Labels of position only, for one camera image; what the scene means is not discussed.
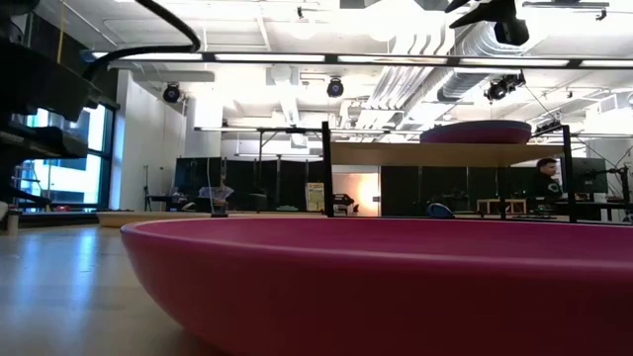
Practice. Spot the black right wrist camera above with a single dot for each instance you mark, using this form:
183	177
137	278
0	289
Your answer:
512	32

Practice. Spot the black aluminium rig frame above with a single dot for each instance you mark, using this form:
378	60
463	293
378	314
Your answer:
59	220

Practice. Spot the overhead LED light bar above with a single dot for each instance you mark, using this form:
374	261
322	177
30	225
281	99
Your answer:
269	57

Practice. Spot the silver ventilation duct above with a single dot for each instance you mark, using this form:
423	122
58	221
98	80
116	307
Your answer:
465	84

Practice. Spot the wooden shelf with black legs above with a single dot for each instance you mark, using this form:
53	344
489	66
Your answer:
435	154

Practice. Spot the black tripod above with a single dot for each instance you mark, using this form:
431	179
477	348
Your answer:
147	190

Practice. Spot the large window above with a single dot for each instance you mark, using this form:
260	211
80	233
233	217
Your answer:
74	173

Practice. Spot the black ceiling spotlight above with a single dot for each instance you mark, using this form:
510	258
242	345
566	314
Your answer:
334	88
171	92

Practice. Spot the black partition panel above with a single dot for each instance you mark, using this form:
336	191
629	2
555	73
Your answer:
247	183
405	190

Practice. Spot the black ceiling bracket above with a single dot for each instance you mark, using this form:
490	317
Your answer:
564	4

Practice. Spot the black ceiling camera cluster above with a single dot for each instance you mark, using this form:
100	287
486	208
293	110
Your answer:
504	86

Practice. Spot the black monitor on stand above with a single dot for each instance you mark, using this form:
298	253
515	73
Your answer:
591	175

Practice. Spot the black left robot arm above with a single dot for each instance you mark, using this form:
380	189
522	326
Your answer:
39	84

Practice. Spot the white cylinder post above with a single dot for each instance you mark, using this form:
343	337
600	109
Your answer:
12	221

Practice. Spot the black machine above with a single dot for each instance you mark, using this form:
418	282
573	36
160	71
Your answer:
343	200

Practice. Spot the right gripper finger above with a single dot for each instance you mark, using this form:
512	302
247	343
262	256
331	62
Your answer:
482	16
462	6

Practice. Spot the pink plate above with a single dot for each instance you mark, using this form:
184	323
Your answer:
346	287

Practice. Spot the black camera stand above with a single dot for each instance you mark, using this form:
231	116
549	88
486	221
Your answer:
626	185

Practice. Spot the low wooden table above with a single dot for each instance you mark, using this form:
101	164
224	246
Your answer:
514	201

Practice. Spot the yellow poster sign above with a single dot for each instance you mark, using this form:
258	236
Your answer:
314	196

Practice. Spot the person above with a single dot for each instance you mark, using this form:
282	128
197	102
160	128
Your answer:
216	192
546	185

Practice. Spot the blue round object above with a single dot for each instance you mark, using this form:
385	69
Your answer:
439	210

